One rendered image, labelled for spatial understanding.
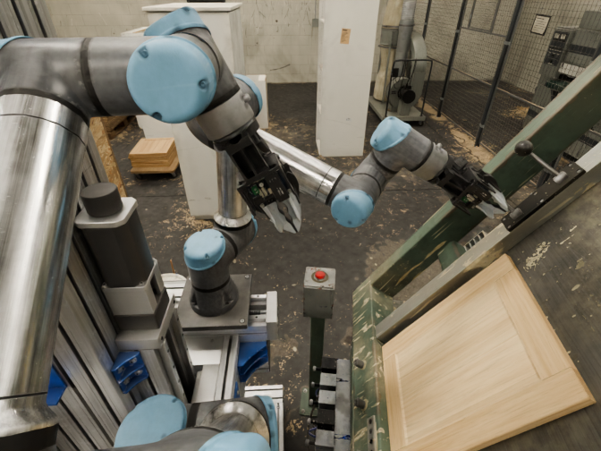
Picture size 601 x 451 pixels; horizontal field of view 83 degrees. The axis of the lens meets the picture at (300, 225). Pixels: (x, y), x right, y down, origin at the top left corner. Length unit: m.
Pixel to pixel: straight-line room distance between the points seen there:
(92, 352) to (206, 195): 2.63
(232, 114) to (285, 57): 8.31
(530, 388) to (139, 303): 0.77
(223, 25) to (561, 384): 2.67
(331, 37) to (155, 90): 4.02
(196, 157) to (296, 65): 5.99
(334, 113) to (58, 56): 4.20
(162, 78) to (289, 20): 8.37
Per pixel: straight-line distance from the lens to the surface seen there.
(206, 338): 1.17
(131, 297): 0.77
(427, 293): 1.10
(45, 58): 0.42
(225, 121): 0.48
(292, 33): 8.73
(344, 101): 4.50
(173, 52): 0.36
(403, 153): 0.75
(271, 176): 0.50
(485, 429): 0.87
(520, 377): 0.85
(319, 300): 1.36
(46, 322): 0.33
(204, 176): 3.21
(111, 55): 0.40
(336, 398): 1.27
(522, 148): 0.96
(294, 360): 2.23
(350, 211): 0.66
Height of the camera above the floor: 1.85
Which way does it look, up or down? 35 degrees down
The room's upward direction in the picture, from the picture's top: straight up
